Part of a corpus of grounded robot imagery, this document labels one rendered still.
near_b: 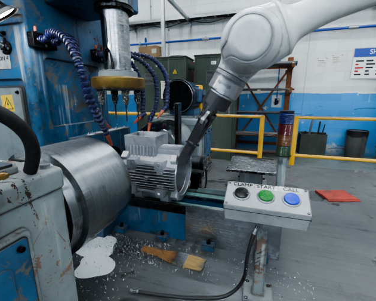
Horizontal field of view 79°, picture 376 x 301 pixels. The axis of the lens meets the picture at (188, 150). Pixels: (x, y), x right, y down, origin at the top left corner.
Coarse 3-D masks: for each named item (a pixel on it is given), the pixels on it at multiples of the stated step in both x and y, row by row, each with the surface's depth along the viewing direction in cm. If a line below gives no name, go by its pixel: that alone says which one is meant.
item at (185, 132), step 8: (160, 120) 107; (168, 120) 108; (144, 128) 104; (152, 128) 102; (160, 128) 101; (168, 128) 100; (184, 128) 109; (168, 136) 100; (184, 136) 104; (168, 144) 99; (184, 144) 102
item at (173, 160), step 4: (124, 152) 77; (128, 152) 77; (124, 156) 76; (128, 156) 77; (172, 156) 71; (176, 156) 71; (172, 160) 71; (176, 160) 71; (176, 164) 71; (172, 192) 74; (176, 192) 74; (172, 196) 73; (176, 196) 73; (176, 200) 75
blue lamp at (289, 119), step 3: (279, 114) 92; (282, 114) 90; (285, 114) 90; (288, 114) 89; (291, 114) 89; (294, 114) 90; (279, 117) 92; (282, 117) 91; (285, 117) 90; (288, 117) 90; (291, 117) 90; (294, 117) 91; (279, 120) 92; (282, 120) 91; (285, 120) 90; (288, 120) 90; (291, 120) 90; (279, 123) 92; (282, 123) 91; (285, 123) 90; (288, 123) 90; (291, 123) 90
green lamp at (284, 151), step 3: (276, 147) 95; (279, 147) 94; (282, 147) 93; (285, 147) 92; (288, 147) 92; (276, 150) 95; (279, 150) 94; (282, 150) 93; (285, 150) 93; (288, 150) 93; (276, 153) 95; (279, 153) 94; (282, 153) 93; (285, 153) 93; (288, 153) 93
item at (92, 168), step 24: (72, 144) 53; (96, 144) 57; (72, 168) 46; (96, 168) 50; (120, 168) 57; (72, 192) 44; (96, 192) 48; (120, 192) 56; (72, 216) 43; (96, 216) 48; (72, 240) 45
